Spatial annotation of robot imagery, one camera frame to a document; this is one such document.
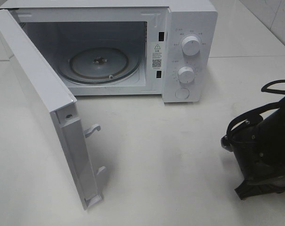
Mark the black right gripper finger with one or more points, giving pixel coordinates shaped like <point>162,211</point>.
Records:
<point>249,188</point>

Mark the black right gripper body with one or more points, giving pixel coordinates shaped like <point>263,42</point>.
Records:
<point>265,158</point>

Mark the round white door button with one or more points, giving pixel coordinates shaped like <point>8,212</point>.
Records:
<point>182,93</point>

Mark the white timer knob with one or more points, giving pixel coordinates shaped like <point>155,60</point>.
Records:
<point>186,74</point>

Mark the white microwave door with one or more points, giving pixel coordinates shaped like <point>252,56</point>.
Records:
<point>54,106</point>

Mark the upper white power knob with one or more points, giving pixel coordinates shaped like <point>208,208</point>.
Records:
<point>191,45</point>

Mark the white microwave oven body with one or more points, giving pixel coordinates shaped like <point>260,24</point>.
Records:
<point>59,28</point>

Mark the white warning label sticker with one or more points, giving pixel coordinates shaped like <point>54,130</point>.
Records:
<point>156,55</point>

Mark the glass microwave turntable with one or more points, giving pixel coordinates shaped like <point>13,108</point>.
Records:
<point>99,65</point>

